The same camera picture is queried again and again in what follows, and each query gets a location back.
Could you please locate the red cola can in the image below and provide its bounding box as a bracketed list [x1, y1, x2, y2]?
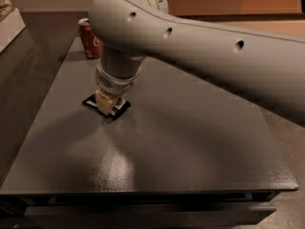
[78, 18, 102, 59]

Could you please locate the white box at left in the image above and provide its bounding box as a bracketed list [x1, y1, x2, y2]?
[0, 9, 25, 53]

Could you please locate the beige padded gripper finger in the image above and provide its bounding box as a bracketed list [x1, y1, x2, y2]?
[95, 90, 119, 116]

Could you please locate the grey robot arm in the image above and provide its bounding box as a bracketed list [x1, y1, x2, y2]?
[89, 0, 305, 125]

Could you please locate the black rxbar chocolate wrapper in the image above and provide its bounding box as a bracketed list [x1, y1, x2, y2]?
[82, 94, 131, 120]

